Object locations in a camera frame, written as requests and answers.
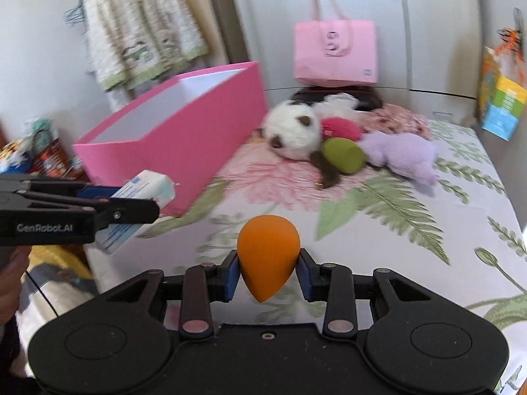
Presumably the panda plush toy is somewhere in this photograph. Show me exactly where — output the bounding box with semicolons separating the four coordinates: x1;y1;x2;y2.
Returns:
259;92;363;190

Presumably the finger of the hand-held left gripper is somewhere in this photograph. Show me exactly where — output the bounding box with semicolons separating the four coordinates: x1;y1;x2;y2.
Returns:
62;197;160;233
12;176;124;207

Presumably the orange egg-shaped makeup sponge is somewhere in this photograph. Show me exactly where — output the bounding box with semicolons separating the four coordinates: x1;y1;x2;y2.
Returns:
236;216;301;303

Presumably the colourful hanging gift bag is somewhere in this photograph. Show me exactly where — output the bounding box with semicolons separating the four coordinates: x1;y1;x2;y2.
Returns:
478;27;527;141

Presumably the black suitcase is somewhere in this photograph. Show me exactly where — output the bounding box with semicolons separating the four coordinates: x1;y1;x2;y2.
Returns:
290;86;385;113

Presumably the red strawberry plush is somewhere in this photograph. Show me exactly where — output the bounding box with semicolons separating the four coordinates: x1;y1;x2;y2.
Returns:
320;117;363;141

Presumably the floral bed sheet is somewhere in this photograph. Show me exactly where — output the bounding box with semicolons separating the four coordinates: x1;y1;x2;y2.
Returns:
82;109;527;395

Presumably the purple plush toy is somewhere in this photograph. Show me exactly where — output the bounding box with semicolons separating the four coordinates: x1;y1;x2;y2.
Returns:
358;132;439;196

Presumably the pink tote bag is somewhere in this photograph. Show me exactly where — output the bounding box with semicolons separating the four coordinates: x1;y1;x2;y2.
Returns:
293;0;378;87

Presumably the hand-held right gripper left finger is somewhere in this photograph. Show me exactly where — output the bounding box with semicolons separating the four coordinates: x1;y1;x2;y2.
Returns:
124;253;240;336

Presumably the grey wardrobe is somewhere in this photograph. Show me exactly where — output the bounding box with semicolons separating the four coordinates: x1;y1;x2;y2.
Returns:
224;0;527;99

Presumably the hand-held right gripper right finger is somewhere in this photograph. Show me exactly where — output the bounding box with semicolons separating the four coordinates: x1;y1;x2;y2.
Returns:
298;249;429;336

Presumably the cream green-trimmed hanging garment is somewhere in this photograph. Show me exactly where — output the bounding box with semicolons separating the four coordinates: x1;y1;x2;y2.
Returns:
80;0;210;93

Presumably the brown paper bag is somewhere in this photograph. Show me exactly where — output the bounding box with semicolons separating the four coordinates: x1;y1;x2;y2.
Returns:
29;138;83;179

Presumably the green egg-shaped makeup sponge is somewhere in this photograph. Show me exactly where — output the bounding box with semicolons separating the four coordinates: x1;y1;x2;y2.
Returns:
322;138;366;174

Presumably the pink storage box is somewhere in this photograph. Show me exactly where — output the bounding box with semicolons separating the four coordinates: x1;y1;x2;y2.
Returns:
72;62;268;218

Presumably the yellow grey cloth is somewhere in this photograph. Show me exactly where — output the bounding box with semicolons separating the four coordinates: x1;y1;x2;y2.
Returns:
16;245;99;363

